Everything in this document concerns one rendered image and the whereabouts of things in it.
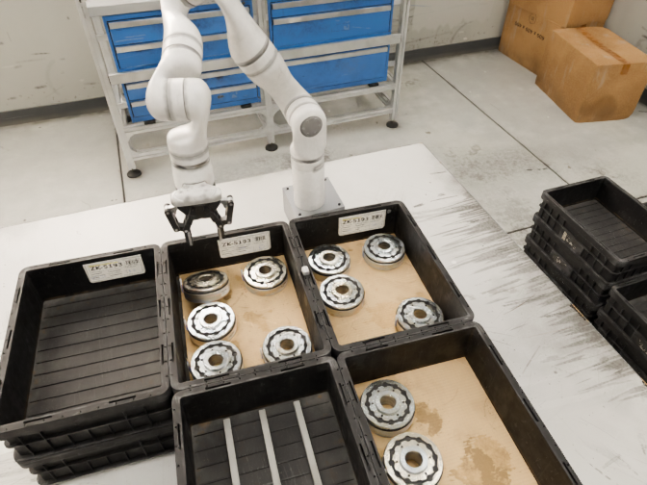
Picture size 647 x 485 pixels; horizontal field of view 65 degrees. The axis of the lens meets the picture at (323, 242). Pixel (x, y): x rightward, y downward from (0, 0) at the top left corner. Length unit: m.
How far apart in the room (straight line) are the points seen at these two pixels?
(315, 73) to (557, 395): 2.29
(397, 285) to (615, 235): 1.10
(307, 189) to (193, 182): 0.53
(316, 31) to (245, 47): 1.84
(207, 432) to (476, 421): 0.51
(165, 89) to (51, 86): 2.99
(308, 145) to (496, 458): 0.83
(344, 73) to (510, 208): 1.23
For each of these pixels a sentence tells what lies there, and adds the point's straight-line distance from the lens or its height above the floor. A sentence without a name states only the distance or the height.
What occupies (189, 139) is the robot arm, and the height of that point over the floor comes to 1.26.
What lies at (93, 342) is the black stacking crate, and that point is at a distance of 1.21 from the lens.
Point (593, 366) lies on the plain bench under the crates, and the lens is 1.39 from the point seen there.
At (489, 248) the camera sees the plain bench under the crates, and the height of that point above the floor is 0.70.
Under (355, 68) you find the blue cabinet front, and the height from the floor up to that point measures 0.43.
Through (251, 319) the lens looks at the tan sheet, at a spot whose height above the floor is 0.83.
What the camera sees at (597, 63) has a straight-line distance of 3.72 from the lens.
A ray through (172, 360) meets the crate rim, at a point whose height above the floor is 0.92.
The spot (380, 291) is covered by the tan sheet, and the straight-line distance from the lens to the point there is 1.20.
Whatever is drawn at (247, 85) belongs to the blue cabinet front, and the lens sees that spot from 2.98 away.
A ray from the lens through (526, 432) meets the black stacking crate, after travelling 1.00.
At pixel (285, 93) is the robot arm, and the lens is 1.31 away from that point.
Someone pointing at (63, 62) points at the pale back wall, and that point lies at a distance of 3.79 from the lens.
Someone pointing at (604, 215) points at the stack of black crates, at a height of 0.49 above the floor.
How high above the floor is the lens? 1.73
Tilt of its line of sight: 43 degrees down
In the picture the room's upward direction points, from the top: straight up
